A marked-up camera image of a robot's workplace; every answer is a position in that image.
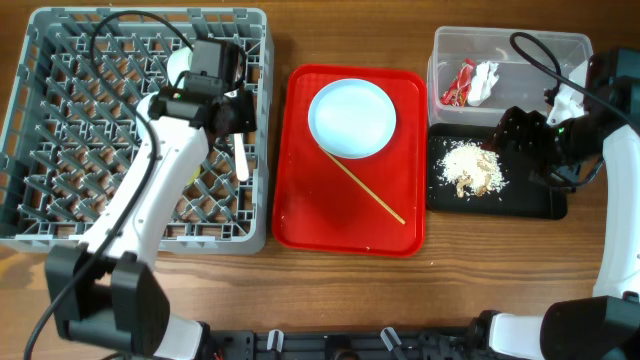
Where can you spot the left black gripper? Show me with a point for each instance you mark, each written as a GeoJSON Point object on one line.
{"type": "Point", "coordinates": [248, 122]}

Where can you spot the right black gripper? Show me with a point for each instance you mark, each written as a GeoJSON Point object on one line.
{"type": "Point", "coordinates": [534, 124]}

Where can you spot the white plastic fork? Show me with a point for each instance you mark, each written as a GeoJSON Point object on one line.
{"type": "Point", "coordinates": [241, 163]}

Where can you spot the rice and food scraps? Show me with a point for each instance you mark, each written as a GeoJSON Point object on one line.
{"type": "Point", "coordinates": [470, 170]}

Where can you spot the yellow plastic cup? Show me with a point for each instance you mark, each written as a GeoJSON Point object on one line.
{"type": "Point", "coordinates": [194, 176]}

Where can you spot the pale green bowl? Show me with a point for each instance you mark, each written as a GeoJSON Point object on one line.
{"type": "Point", "coordinates": [178, 62]}

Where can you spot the red snack wrapper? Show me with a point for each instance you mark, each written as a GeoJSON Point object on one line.
{"type": "Point", "coordinates": [459, 89]}

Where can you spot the light blue bowl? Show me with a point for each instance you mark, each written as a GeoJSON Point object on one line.
{"type": "Point", "coordinates": [143, 120]}

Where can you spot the wooden chopstick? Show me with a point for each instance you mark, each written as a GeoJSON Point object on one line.
{"type": "Point", "coordinates": [364, 187]}

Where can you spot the light blue round plate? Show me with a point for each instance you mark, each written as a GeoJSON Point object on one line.
{"type": "Point", "coordinates": [352, 118]}

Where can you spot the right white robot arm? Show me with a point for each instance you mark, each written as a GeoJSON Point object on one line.
{"type": "Point", "coordinates": [605, 325]}

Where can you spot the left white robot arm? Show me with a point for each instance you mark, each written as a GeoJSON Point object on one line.
{"type": "Point", "coordinates": [103, 291]}

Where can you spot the black waste tray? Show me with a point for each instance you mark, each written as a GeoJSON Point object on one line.
{"type": "Point", "coordinates": [519, 197]}

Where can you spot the clear plastic waste bin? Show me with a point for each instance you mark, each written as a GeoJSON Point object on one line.
{"type": "Point", "coordinates": [520, 84]}

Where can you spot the grey plastic dishwasher rack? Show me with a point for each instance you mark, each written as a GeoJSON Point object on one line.
{"type": "Point", "coordinates": [69, 135]}

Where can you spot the crumpled white tissue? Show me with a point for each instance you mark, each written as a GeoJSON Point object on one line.
{"type": "Point", "coordinates": [482, 83]}

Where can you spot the red plastic tray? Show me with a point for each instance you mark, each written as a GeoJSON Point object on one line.
{"type": "Point", "coordinates": [318, 207]}

